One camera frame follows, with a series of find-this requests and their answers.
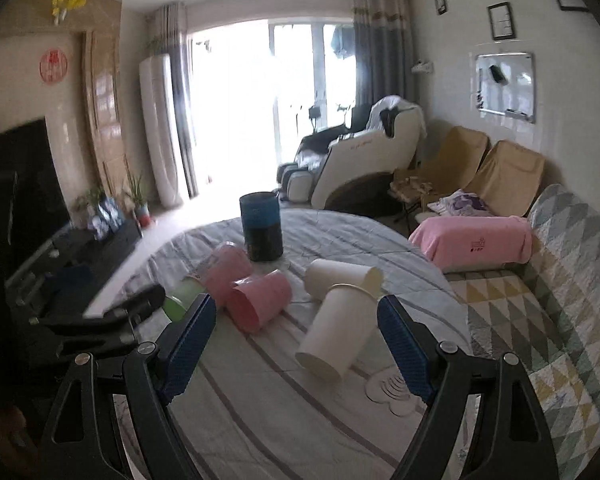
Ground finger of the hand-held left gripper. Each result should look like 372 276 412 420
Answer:
82 284 167 326
30 317 156 361

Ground white and purple cushion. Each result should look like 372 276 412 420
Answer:
427 189 496 218

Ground grey striped curtain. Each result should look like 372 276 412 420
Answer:
152 2 201 198
351 0 421 111

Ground white and black massage chair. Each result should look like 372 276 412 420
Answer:
277 96 427 211

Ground pink covered pillow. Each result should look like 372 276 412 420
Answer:
409 214 533 275

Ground black television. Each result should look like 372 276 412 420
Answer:
0 117 72 261

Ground white paper cup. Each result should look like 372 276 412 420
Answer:
295 282 381 385
304 258 385 306

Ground cluster of clear bottles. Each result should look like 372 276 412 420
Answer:
87 197 126 241

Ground potted plant in red pot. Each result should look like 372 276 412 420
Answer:
122 170 153 228

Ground white cloth on massage chair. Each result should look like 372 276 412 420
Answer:
367 96 426 136

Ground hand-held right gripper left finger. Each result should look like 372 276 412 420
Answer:
37 292 218 480

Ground medium black picture frame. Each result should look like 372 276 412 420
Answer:
487 2 516 42

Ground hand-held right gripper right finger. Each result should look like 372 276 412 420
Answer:
376 295 561 480

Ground white heart-shaped coaster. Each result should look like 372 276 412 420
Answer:
364 367 426 417

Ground patterned beige cloth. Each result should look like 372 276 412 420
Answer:
390 175 436 201

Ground black television cabinet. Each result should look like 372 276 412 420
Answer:
5 217 143 321

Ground pink plastic cup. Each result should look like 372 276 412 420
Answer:
197 241 253 308
227 269 293 333

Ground blue and black cylindrical container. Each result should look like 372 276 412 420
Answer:
239 191 285 262

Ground patterned sofa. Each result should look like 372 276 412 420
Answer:
445 182 600 480

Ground red round wall decoration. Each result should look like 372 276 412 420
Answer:
39 49 69 82

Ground white standing air conditioner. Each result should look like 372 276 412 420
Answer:
139 54 186 209

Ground dark hanging clothes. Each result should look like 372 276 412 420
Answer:
330 24 357 58

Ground beige folding chair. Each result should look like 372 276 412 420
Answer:
462 140 546 216
390 125 491 211

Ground small potted plant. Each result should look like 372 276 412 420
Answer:
75 185 106 221

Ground green plastic cup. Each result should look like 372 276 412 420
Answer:
162 277 206 326

